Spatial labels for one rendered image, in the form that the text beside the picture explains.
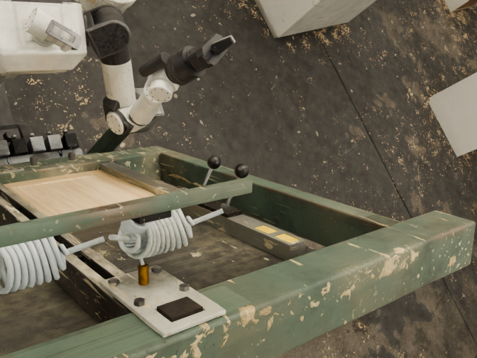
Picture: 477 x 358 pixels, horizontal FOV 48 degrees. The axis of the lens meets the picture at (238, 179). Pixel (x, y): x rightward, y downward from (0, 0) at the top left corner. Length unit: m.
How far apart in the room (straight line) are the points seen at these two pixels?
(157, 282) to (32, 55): 0.86
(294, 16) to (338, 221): 2.65
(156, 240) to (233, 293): 0.14
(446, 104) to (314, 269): 4.22
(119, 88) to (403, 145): 3.23
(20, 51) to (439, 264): 1.13
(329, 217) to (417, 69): 3.90
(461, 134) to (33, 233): 4.61
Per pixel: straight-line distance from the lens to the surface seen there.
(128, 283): 0.84
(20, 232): 0.66
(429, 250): 1.10
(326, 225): 1.41
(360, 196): 4.00
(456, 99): 5.00
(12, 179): 1.83
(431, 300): 4.29
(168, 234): 0.81
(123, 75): 1.68
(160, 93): 1.51
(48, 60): 1.56
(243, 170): 1.35
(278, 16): 3.98
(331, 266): 0.92
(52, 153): 2.07
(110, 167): 1.87
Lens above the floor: 2.60
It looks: 51 degrees down
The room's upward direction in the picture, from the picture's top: 59 degrees clockwise
